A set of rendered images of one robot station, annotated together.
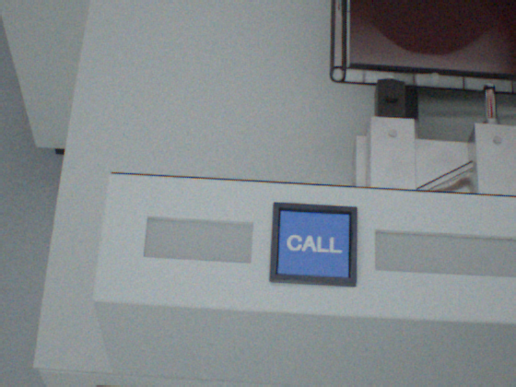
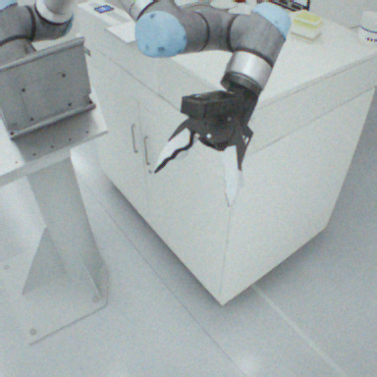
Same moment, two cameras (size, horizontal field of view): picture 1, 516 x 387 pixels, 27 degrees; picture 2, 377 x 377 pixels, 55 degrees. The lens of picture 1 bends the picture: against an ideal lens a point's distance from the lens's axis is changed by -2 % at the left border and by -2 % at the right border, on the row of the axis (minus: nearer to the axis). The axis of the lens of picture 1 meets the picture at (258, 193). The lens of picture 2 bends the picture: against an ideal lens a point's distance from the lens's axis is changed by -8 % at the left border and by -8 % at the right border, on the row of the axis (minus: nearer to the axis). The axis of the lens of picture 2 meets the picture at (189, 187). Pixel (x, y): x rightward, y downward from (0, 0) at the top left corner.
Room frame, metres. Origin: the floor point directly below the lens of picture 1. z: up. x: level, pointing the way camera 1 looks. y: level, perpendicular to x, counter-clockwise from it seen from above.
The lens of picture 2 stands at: (-0.24, -1.27, 1.43)
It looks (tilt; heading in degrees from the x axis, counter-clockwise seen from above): 46 degrees down; 53
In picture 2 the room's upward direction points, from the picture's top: straight up
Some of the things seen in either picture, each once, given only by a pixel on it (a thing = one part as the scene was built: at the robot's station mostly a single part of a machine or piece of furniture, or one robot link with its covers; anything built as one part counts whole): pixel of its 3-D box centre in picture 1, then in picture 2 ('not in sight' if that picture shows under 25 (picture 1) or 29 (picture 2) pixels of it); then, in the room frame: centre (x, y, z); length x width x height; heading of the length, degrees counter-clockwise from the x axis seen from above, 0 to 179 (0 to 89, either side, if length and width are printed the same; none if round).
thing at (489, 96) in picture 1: (490, 111); not in sight; (0.48, -0.18, 0.89); 0.05 x 0.01 x 0.01; 0
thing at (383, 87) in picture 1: (390, 103); not in sight; (0.48, -0.10, 0.90); 0.04 x 0.02 x 0.03; 0
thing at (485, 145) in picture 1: (495, 177); not in sight; (0.42, -0.18, 0.89); 0.08 x 0.03 x 0.03; 0
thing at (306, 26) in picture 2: not in sight; (307, 26); (0.69, -0.62, 1.00); 0.07 x 0.07 x 0.07; 15
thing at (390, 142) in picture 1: (391, 171); not in sight; (0.42, -0.10, 0.89); 0.08 x 0.03 x 0.03; 0
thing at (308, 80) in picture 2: not in sight; (281, 67); (0.59, -0.62, 0.89); 0.62 x 0.35 x 0.14; 0
